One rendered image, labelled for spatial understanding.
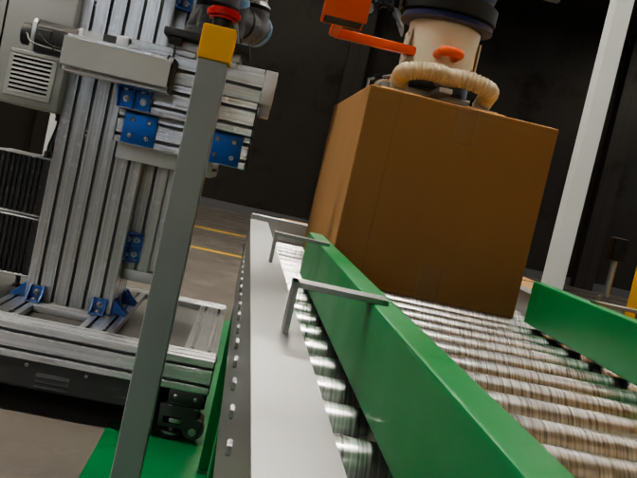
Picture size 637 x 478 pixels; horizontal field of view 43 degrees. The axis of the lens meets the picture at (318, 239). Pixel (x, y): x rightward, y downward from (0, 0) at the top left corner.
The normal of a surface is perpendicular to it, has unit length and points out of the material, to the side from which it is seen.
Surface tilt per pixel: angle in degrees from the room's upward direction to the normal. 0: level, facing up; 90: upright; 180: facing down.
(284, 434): 0
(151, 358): 90
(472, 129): 90
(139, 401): 90
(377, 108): 90
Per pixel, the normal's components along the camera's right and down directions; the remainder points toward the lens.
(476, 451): -0.97, -0.22
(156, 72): 0.08, 0.09
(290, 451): 0.22, -0.97
